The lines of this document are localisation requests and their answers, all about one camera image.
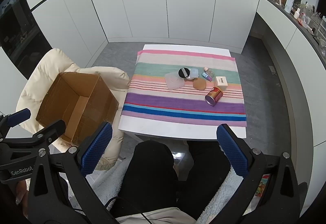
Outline tan round sponge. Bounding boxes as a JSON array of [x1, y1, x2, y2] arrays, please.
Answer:
[[193, 79, 207, 91]]

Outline person's right leg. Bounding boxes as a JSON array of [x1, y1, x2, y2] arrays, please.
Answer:
[[176, 141, 236, 219]]

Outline white table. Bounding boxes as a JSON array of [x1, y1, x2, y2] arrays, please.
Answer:
[[118, 44, 247, 142]]

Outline red metal can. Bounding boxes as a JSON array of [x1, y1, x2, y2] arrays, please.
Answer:
[[205, 87, 224, 107]]

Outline white spray bottle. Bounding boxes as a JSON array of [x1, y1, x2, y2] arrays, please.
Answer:
[[284, 0, 296, 14]]

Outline striped colourful cloth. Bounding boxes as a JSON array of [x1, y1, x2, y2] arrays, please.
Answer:
[[121, 49, 247, 128]]

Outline black built-in appliance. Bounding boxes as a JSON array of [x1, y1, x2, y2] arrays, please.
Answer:
[[0, 0, 54, 79]]

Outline beige top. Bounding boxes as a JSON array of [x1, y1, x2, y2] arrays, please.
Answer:
[[115, 207, 196, 224]]

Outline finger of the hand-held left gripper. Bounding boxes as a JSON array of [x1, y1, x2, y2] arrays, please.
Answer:
[[31, 120, 67, 148], [0, 108, 31, 135]]

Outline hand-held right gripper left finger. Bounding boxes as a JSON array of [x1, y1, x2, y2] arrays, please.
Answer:
[[27, 122, 120, 224]]

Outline cream padded armchair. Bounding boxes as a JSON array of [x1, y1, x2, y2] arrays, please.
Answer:
[[16, 48, 131, 171]]

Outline person's black trouser legs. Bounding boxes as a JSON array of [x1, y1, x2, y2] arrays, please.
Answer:
[[118, 141, 179, 217]]

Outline clear acrylic organizer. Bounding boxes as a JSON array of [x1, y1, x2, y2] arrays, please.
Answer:
[[309, 14, 326, 38]]

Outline clear plastic sheet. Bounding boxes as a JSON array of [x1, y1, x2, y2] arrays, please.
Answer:
[[172, 150, 189, 166]]

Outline white square box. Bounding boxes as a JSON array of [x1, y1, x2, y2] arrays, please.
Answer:
[[214, 76, 228, 91]]

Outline colourful printed bag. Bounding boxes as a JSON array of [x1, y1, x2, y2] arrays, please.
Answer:
[[257, 174, 270, 198]]

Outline black cable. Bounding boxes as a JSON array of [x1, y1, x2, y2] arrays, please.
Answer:
[[105, 197, 153, 224]]

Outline person's left hand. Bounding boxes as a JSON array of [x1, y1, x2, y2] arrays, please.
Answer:
[[14, 179, 31, 210]]

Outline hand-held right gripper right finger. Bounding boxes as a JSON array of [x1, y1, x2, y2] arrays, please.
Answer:
[[216, 123, 301, 224]]

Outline white counter with dark top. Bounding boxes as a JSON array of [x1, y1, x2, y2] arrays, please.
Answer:
[[256, 0, 326, 214]]

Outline brown cardboard box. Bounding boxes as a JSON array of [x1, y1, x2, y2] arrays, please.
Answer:
[[36, 72, 120, 144]]

